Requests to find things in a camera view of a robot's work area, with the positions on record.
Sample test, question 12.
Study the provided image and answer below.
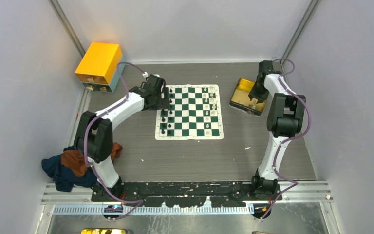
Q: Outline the yellow teal drawer box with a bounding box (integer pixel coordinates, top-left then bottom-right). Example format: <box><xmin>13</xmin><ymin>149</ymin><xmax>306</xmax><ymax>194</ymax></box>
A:
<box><xmin>75</xmin><ymin>42</ymin><xmax>125</xmax><ymax>93</ymax></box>

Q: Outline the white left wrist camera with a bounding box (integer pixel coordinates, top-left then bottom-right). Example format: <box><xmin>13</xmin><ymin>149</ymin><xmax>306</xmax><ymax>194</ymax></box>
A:
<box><xmin>142</xmin><ymin>72</ymin><xmax>160</xmax><ymax>79</ymax></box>

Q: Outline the green white chess board mat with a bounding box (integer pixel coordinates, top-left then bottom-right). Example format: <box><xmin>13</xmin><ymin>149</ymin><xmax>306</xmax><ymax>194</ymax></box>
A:
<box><xmin>155</xmin><ymin>84</ymin><xmax>224</xmax><ymax>141</ymax></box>

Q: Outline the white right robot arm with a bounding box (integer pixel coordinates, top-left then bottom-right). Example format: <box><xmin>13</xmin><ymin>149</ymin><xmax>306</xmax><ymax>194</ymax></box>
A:
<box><xmin>248</xmin><ymin>60</ymin><xmax>306</xmax><ymax>200</ymax></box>

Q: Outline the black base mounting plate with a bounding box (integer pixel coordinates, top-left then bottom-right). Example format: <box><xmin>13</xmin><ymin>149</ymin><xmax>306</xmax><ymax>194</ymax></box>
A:
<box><xmin>91</xmin><ymin>181</ymin><xmax>281</xmax><ymax>208</ymax></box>

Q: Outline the aluminium frame rail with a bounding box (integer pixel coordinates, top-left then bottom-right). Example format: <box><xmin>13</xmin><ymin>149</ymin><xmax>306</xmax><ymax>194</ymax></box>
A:
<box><xmin>41</xmin><ymin>181</ymin><xmax>333</xmax><ymax>218</ymax></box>

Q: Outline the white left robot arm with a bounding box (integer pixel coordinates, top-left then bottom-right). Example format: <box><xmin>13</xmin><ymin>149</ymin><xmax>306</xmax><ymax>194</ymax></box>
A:
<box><xmin>74</xmin><ymin>75</ymin><xmax>170</xmax><ymax>202</ymax></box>

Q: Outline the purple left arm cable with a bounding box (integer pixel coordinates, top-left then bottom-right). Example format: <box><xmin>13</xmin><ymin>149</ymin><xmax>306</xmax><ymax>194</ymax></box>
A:
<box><xmin>83</xmin><ymin>62</ymin><xmax>146</xmax><ymax>221</ymax></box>

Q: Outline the yellow transparent tray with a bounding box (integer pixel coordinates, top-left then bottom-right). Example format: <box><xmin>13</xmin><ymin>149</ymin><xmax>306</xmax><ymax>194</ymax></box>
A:
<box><xmin>229</xmin><ymin>78</ymin><xmax>266</xmax><ymax>116</ymax></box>

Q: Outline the dark blue cloth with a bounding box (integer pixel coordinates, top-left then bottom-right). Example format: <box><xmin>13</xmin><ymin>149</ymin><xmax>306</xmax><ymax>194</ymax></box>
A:
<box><xmin>41</xmin><ymin>154</ymin><xmax>97</xmax><ymax>192</ymax></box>

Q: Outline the orange cloth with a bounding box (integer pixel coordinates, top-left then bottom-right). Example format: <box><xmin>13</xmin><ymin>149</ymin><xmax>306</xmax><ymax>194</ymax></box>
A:
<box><xmin>61</xmin><ymin>142</ymin><xmax>123</xmax><ymax>178</ymax></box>

